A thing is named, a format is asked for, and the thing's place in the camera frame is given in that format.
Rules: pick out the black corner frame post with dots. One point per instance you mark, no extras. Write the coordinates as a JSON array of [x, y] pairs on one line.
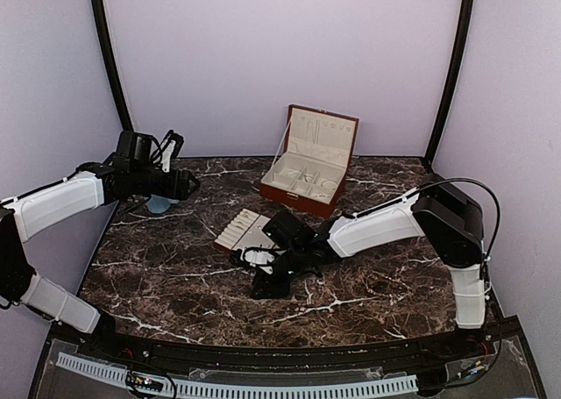
[[457, 54], [109, 52]]

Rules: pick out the black corner frame post left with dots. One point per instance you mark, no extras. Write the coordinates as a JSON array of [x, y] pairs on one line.
[[109, 52]]

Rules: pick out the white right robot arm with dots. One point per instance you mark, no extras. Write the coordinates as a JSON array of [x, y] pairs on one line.
[[438, 210]]

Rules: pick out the red jewelry tray insert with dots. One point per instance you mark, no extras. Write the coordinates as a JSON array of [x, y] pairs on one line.
[[244, 230]]

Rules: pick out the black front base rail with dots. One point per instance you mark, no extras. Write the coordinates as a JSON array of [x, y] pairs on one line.
[[418, 353]]

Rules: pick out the light blue ceramic mug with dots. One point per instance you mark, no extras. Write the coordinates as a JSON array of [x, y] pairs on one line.
[[158, 204]]

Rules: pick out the red open jewelry box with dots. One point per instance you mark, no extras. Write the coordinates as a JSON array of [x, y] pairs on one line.
[[312, 161]]

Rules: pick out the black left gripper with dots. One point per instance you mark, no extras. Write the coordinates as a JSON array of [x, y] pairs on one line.
[[177, 188]]

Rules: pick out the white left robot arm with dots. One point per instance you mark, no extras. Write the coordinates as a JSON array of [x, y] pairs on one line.
[[140, 166]]

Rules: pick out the black corner frame post right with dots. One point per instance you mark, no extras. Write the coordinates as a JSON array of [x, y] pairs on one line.
[[457, 54]]

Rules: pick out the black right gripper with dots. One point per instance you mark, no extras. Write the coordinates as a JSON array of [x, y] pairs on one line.
[[276, 290]]

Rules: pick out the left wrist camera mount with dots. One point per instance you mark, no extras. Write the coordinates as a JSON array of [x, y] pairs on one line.
[[167, 149]]

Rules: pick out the white slotted cable duct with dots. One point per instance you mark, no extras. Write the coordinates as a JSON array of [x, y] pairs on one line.
[[213, 384]]

